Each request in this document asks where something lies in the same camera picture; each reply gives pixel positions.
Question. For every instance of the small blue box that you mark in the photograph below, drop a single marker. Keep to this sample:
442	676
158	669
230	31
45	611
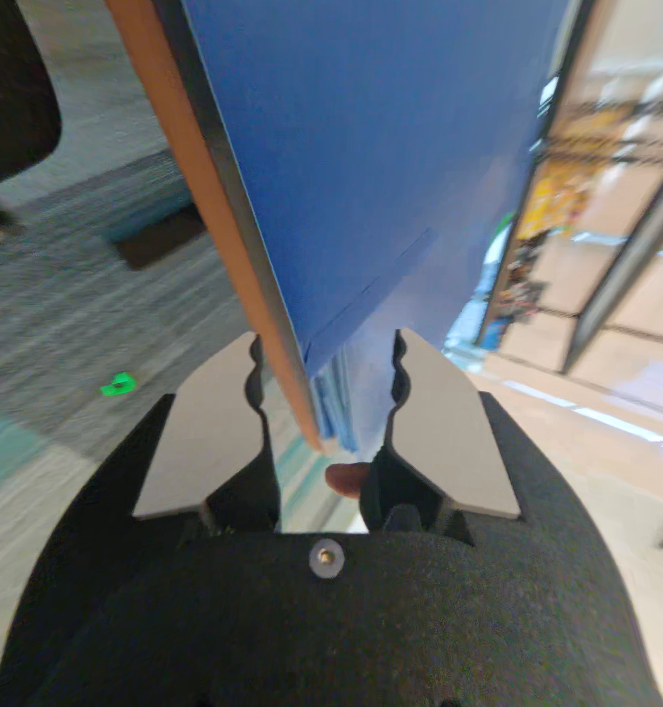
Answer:
494	331

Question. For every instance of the metal shelf rack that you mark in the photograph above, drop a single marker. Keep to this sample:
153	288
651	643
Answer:
624	270

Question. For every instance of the blue desk with wooden edge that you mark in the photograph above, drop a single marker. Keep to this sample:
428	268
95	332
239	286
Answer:
364	165

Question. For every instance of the dark rounded object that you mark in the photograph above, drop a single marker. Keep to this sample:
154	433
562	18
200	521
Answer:
11	94

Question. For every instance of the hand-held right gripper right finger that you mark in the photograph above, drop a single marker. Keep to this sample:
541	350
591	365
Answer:
447	436

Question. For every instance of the person's right hand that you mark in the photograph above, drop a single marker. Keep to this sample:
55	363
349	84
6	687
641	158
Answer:
345	480

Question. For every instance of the small green plastic piece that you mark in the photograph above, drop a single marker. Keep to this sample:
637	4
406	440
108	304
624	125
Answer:
119	384

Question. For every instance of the pile of yellow packets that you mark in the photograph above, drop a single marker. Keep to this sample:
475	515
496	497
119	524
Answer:
552	199

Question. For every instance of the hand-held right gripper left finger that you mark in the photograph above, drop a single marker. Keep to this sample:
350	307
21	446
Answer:
204	436

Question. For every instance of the row of small dark bottles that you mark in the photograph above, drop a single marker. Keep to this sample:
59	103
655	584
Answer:
522	281

